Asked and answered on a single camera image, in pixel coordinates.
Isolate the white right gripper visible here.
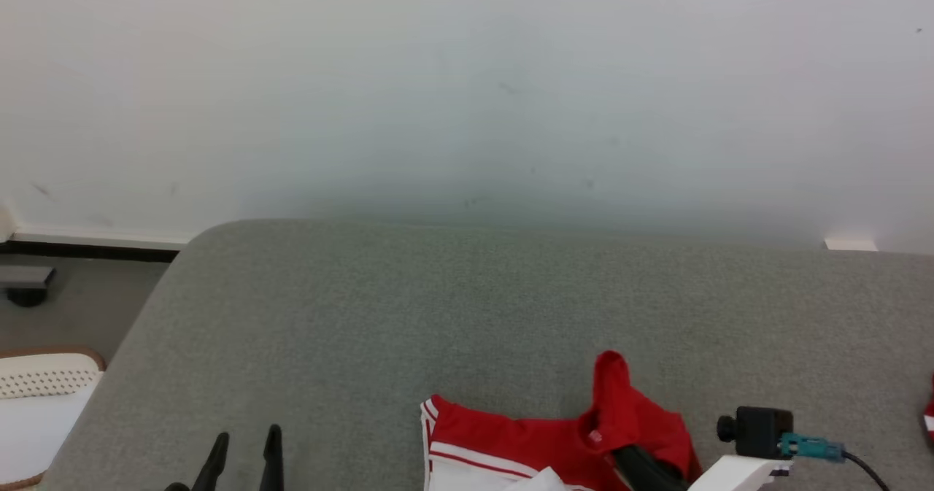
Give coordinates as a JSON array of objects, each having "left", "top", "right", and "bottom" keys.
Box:
[{"left": 611, "top": 444, "right": 794, "bottom": 491}]

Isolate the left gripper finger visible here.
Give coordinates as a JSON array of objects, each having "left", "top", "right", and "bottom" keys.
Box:
[
  {"left": 191, "top": 433, "right": 230, "bottom": 491},
  {"left": 260, "top": 425, "right": 284, "bottom": 491}
]

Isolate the red white basketball jersey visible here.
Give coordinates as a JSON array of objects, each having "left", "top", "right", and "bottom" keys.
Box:
[{"left": 420, "top": 350, "right": 703, "bottom": 491}]

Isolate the white laundry basket brown rim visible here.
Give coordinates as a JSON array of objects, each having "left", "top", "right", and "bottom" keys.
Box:
[{"left": 0, "top": 347, "right": 107, "bottom": 491}]

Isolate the dark grey floor object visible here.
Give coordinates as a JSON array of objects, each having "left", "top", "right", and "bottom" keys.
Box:
[{"left": 0, "top": 265, "right": 57, "bottom": 308}]

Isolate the teal right camera connector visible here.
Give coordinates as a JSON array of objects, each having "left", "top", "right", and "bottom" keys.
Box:
[{"left": 779, "top": 433, "right": 847, "bottom": 464}]

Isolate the black right camera cable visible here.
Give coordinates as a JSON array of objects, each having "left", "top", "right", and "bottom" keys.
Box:
[{"left": 843, "top": 451, "right": 892, "bottom": 491}]

